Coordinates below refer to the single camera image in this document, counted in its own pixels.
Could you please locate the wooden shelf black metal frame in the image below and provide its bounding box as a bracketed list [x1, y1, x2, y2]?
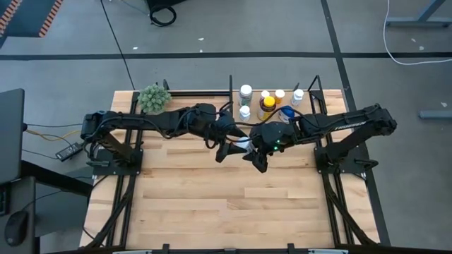
[228, 74, 325, 132]

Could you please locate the dark grey monitor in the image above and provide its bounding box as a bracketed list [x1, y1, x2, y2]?
[0, 87, 26, 185]

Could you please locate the yellow floor cable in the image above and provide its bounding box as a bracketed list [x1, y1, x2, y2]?
[24, 126, 83, 142]

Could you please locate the coiled black cable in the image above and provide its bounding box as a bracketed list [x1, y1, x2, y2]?
[148, 4, 177, 28]

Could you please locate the black computer mouse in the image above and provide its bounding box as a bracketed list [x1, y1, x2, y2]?
[4, 210, 30, 247]

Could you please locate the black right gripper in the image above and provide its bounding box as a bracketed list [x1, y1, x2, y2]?
[242, 121, 297, 174]

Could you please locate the large bottle green label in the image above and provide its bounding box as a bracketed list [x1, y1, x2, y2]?
[238, 83, 254, 107]

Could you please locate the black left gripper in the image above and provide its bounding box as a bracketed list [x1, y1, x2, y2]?
[206, 112, 248, 163]

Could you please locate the dark mat orange striped edge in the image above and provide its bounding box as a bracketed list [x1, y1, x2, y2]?
[0, 0, 64, 39]

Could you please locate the black aluminium table frame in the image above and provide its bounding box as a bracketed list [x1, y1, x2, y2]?
[79, 74, 381, 254]

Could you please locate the black desk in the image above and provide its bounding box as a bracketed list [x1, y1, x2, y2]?
[0, 160, 93, 254]

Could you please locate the artificial green plant white pot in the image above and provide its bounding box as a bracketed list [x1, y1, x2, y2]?
[137, 83, 173, 114]

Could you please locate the white power cable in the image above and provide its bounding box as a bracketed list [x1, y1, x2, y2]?
[382, 0, 452, 66]

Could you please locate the white medicine bottle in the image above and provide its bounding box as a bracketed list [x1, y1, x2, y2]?
[290, 88, 305, 108]

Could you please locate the black power adapter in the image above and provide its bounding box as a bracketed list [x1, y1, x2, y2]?
[55, 142, 84, 162]

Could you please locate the white jar blue lid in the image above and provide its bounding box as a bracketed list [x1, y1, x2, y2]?
[278, 104, 296, 123]

